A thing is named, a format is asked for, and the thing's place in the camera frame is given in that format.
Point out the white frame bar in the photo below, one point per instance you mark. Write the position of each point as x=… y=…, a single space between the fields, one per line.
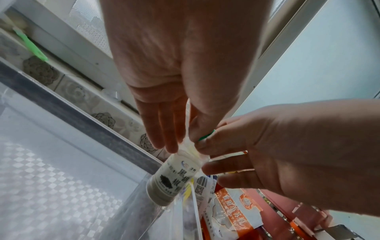
x=285 y=39

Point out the white packet with barcode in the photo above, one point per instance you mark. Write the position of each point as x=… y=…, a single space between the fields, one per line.
x=204 y=189

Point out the white window frame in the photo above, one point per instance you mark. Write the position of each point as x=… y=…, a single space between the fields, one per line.
x=68 y=35

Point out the white pepper bottle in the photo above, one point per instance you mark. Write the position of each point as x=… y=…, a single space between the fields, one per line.
x=175 y=178

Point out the white plastic hook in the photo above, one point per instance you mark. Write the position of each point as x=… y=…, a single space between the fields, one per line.
x=112 y=92

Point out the green plastic clip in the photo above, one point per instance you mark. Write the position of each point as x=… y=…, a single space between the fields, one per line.
x=32 y=48

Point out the green twist tie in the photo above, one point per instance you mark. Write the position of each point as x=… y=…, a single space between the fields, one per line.
x=207 y=136

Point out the orange and white food packet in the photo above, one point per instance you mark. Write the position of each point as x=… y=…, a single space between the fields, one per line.
x=234 y=211

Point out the person's right hand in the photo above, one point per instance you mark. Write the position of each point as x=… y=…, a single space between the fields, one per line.
x=311 y=152

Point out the red shelf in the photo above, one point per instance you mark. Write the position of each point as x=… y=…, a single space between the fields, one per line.
x=285 y=215

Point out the clear plastic bag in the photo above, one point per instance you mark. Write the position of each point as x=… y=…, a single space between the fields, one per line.
x=187 y=143

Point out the grey metal bracket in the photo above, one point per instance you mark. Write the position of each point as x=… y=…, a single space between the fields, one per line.
x=338 y=233

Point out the person's left hand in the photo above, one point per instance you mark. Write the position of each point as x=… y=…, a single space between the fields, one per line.
x=178 y=58

